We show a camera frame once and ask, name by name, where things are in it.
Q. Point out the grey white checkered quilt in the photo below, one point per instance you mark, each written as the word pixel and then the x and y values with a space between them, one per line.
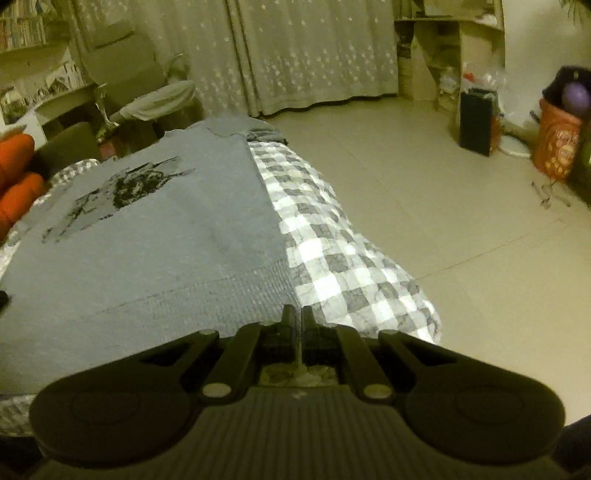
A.
pixel 332 258

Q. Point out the grey knit sweater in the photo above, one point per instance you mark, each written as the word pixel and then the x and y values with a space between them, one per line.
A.
pixel 184 221

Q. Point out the wooden shelf unit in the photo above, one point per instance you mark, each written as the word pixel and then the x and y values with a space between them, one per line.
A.
pixel 475 41

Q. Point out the clear plastic bag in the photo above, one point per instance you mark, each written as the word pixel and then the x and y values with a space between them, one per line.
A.
pixel 485 78

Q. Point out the white desk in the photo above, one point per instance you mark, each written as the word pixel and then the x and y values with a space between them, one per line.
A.
pixel 51 99

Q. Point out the orange puffy cushion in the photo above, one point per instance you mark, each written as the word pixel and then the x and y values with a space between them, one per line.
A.
pixel 18 194

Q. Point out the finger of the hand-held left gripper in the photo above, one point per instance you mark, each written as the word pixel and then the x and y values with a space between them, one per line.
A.
pixel 3 302

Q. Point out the star patterned curtain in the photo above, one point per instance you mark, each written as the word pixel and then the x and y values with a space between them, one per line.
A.
pixel 314 50

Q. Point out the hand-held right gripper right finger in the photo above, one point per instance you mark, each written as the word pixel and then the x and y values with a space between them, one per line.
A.
pixel 308 323

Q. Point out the white office chair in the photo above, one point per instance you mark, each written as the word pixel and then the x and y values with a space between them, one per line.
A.
pixel 157 99

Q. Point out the purple ball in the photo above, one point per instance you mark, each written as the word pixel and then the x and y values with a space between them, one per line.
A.
pixel 576 97

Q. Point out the bookshelf with books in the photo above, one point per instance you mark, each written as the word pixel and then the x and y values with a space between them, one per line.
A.
pixel 23 27

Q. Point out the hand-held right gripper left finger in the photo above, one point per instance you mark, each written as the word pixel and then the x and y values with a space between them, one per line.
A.
pixel 288 323

